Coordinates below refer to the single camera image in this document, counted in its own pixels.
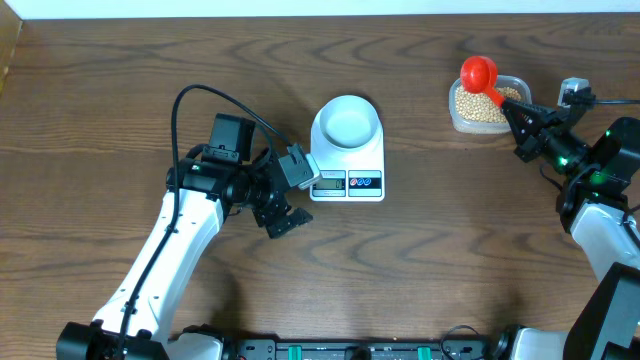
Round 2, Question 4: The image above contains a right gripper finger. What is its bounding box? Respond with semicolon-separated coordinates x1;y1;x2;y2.
502;99;556;119
503;114;540;148

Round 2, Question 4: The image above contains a white digital kitchen scale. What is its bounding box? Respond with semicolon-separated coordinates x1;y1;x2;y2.
309;114;386;202

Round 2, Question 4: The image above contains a grey round bowl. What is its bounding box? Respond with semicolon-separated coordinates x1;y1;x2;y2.
318;95;382;150

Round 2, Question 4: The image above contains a pile of soybeans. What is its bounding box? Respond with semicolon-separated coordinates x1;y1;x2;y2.
455;86;507;123

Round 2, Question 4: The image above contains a clear plastic container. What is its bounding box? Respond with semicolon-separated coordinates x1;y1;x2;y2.
449;75;532;135

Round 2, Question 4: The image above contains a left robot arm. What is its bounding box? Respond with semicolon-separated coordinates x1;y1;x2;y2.
56;114;320;359

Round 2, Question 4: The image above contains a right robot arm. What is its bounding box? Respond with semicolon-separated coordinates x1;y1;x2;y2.
496;88;639;359

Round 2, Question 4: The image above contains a red measuring scoop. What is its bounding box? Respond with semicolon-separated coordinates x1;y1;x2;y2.
460;56;505;108

